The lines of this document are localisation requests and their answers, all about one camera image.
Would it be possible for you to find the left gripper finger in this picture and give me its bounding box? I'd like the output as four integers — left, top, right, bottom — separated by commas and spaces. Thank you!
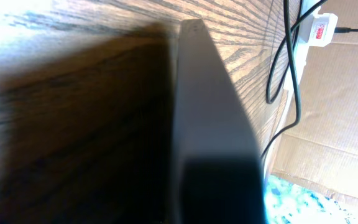
169, 19, 266, 223

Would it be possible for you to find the white USB charger plug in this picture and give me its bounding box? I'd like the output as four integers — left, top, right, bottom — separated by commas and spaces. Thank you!
299, 6, 338, 47

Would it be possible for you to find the brown cardboard sheet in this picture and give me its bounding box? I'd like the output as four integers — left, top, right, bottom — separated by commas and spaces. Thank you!
273, 0, 358, 208

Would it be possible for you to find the white power strip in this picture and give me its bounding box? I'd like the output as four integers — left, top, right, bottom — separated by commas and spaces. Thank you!
260, 0, 327, 179

